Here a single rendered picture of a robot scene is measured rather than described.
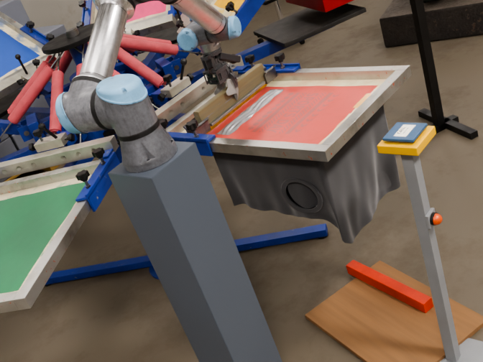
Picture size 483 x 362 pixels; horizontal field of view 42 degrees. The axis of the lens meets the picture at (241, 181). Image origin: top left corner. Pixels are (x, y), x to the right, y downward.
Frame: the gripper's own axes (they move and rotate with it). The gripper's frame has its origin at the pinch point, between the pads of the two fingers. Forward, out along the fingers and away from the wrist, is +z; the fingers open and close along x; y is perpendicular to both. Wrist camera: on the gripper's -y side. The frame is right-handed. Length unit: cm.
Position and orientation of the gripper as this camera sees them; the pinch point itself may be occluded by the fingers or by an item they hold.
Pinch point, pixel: (232, 95)
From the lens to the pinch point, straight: 244.2
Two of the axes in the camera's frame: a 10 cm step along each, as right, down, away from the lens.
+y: -5.9, 5.5, -5.9
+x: 7.5, 0.9, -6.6
